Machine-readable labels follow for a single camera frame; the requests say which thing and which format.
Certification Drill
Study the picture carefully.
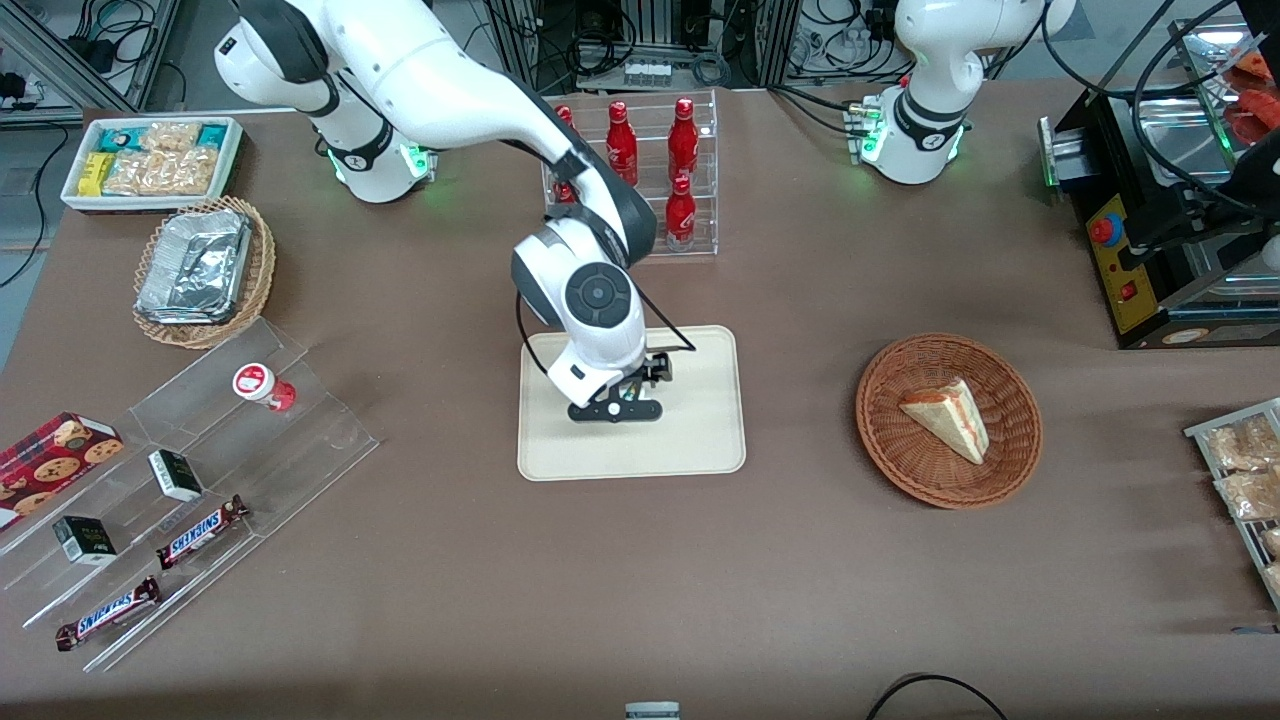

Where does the cream plastic tray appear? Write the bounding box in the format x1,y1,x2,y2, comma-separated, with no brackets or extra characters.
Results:
517,325,747,482

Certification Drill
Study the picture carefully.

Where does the red gum bottle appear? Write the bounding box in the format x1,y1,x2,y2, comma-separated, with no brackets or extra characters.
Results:
233,363,297,413

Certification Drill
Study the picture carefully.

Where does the clear acrylic bottle rack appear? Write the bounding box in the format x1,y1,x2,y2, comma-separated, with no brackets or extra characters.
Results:
538,90,719,263

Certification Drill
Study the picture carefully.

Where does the brown wicker basket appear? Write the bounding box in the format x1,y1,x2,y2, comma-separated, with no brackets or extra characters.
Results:
856,333,1044,510

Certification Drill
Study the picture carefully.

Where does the wrapped triangle sandwich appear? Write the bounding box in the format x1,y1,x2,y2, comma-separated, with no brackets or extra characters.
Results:
898,377,991,466

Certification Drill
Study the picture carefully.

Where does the clear acrylic stepped stand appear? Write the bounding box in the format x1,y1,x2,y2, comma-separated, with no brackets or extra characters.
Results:
0,318,381,673

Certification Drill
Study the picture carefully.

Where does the light wicker basket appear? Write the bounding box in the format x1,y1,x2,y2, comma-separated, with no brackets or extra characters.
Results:
133,196,276,350

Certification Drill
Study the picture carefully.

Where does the Snickers chocolate bar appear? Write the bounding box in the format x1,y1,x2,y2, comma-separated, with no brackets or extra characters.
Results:
156,495,250,571
55,576,162,652

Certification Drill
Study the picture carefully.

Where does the silver foil food container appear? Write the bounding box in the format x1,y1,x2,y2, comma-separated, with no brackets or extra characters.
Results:
137,208,253,326

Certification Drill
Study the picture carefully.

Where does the small black box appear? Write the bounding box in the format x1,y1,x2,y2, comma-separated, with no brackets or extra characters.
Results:
52,516,118,567
148,450,204,503

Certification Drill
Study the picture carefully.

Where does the white snack bin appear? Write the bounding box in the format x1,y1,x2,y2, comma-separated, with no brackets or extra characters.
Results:
61,116,246,214

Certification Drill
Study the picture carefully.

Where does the clear rice cracker bag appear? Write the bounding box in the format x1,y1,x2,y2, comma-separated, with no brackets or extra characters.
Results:
140,122,201,153
103,148,219,196

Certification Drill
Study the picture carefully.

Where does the black machine with red button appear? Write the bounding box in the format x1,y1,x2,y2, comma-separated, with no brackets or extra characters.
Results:
1040,0,1280,351

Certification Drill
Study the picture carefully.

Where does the red chocolate chip cookie box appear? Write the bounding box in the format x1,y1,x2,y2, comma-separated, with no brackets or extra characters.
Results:
0,412,125,531

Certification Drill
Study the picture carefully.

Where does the clear brown snack bag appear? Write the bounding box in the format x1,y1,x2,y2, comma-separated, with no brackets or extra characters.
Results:
1205,415,1280,471
1215,468,1280,521

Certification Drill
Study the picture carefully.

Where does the thin black floor cable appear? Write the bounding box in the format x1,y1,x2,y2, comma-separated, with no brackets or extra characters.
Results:
865,674,1011,720

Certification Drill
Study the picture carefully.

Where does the thick black cable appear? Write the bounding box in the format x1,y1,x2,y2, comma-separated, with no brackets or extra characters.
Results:
1040,0,1246,216

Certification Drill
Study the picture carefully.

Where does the grey wire snack tray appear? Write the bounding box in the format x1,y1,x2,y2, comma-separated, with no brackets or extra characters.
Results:
1185,398,1280,611

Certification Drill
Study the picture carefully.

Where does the aluminium frame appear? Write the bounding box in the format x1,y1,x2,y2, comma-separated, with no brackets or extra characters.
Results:
0,0,166,113

